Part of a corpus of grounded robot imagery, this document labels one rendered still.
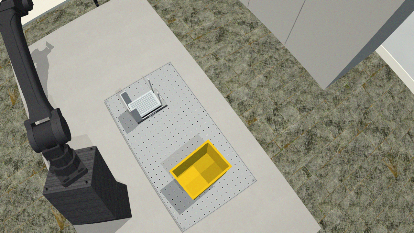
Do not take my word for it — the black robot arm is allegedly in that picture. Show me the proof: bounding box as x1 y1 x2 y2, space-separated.
0 0 88 187

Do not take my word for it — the yellow plastics bin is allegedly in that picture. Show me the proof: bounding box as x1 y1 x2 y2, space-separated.
170 140 232 199

